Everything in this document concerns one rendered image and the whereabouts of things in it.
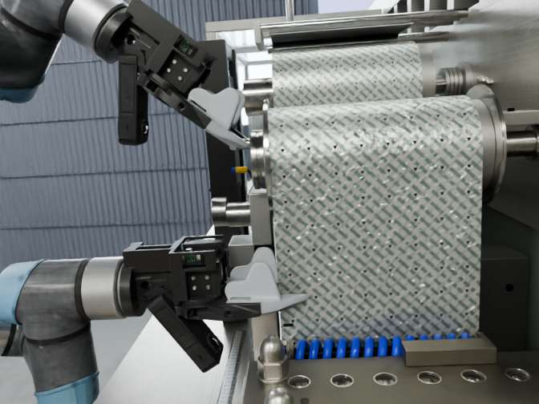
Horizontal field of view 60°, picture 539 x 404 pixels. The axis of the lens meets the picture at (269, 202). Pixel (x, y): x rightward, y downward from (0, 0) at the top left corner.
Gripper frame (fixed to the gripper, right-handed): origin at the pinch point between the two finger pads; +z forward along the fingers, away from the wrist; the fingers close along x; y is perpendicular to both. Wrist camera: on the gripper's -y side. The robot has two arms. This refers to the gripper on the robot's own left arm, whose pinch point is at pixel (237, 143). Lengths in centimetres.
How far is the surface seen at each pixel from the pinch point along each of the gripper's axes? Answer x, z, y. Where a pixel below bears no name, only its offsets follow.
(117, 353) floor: 182, 4, -162
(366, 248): -6.8, 19.5, -0.1
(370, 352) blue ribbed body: -10.3, 26.3, -9.0
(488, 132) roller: -5.9, 22.1, 18.3
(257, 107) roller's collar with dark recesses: 21.8, -1.9, 4.5
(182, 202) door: 314, -25, -106
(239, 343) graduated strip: 18.1, 20.2, -31.4
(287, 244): -6.8, 11.8, -5.2
